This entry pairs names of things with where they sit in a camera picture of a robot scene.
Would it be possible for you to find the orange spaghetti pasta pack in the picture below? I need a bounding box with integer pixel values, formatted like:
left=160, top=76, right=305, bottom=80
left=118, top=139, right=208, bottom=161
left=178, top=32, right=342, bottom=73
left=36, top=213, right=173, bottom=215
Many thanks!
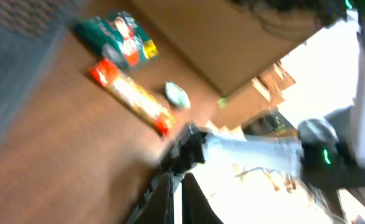
left=88, top=58, right=174, bottom=136

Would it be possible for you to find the small pale green packet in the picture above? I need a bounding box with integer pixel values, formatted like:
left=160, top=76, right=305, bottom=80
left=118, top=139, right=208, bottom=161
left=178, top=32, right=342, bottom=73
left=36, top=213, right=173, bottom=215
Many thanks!
left=164, top=82, right=191, bottom=110

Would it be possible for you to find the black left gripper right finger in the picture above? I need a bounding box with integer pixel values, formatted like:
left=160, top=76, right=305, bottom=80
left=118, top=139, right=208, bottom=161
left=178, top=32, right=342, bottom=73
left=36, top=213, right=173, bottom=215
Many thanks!
left=182, top=173, right=223, bottom=224

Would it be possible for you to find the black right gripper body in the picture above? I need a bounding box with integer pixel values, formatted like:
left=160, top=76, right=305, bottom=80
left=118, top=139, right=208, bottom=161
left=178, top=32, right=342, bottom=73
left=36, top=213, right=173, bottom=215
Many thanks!
left=160, top=123, right=208, bottom=174

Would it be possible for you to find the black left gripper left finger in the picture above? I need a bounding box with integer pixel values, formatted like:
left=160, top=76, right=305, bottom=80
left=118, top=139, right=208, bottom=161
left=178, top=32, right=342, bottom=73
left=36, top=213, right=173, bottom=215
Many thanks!
left=133, top=173, right=174, bottom=224

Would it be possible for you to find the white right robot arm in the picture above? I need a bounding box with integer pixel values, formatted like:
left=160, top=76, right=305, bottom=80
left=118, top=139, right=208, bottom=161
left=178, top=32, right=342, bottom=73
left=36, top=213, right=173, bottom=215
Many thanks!
left=223, top=0, right=365, bottom=219

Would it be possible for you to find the green Nescafe coffee bag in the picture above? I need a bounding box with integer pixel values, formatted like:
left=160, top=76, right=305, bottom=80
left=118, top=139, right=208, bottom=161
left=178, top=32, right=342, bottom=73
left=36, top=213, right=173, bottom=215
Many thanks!
left=74, top=11, right=159, bottom=70

